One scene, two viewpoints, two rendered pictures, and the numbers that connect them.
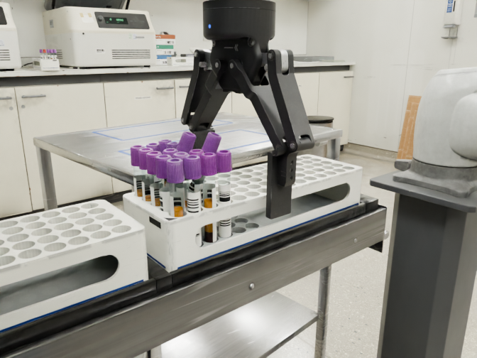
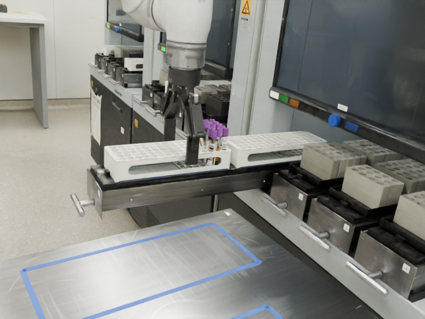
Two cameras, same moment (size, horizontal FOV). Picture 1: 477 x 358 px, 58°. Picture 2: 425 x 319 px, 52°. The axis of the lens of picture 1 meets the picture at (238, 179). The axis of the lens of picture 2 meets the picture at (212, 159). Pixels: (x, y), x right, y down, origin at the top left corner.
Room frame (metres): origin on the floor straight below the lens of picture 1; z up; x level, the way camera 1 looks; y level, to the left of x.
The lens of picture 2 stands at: (1.45, 0.24, 1.23)
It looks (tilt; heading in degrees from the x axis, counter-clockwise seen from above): 21 degrees down; 189
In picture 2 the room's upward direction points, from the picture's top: 6 degrees clockwise
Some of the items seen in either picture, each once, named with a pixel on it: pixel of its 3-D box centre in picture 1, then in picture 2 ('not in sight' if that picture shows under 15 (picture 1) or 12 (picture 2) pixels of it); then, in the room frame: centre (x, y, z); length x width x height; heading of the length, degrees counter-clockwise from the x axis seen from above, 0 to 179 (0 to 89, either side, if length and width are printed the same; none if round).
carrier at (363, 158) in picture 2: not in sight; (345, 160); (0.33, 0.41, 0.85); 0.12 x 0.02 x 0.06; 40
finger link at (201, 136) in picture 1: (204, 158); (192, 150); (0.52, 0.04, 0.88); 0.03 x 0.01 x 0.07; 129
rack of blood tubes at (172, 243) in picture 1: (255, 204); (169, 160); (0.49, -0.02, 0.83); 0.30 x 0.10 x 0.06; 129
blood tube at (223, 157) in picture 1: (224, 203); not in sight; (0.41, 0.01, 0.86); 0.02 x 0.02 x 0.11
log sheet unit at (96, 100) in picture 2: not in sight; (93, 115); (-1.03, -0.93, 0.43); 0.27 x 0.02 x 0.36; 39
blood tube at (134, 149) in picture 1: (141, 196); (223, 149); (0.43, 0.10, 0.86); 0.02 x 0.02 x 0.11
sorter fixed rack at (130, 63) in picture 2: not in sight; (154, 66); (-0.77, -0.47, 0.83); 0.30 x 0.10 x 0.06; 129
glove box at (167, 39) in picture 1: (158, 38); not in sight; (3.51, 0.62, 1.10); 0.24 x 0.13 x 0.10; 128
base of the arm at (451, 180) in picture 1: (436, 169); not in sight; (1.03, -0.50, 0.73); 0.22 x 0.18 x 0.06; 39
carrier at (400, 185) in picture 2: not in sight; (378, 186); (0.48, 0.47, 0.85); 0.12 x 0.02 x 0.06; 39
